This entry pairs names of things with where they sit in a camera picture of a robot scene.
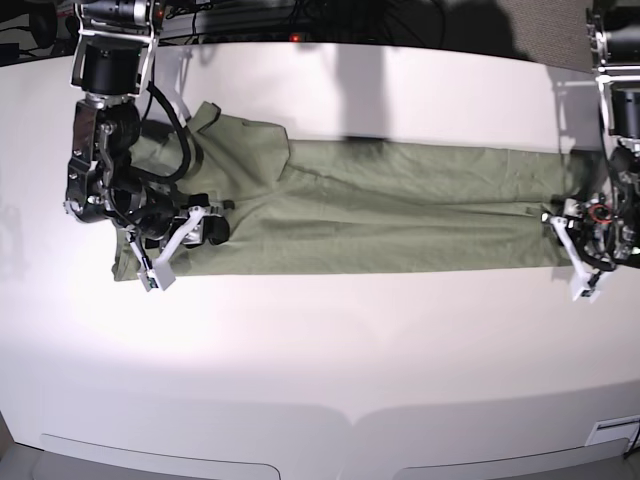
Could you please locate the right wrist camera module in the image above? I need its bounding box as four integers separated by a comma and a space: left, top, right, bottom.
137, 263, 176, 292

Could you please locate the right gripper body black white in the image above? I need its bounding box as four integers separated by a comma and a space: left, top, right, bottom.
124, 185, 223, 269

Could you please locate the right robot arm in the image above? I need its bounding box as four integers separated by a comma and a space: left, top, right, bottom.
64, 1, 234, 271

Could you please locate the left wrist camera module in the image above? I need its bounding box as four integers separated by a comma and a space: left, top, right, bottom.
570, 276, 600, 303

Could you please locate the black power strip red light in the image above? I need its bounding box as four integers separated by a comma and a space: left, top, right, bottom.
198, 31, 314, 44

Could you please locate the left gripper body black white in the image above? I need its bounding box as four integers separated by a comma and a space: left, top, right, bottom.
541, 197, 639, 290

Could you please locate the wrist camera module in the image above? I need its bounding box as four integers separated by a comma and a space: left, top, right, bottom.
137, 263, 176, 292
570, 276, 600, 303

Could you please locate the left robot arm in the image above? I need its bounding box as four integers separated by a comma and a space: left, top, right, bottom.
541, 1, 639, 300

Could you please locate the green T-shirt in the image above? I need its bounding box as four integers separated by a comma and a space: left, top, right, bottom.
110, 101, 609, 283

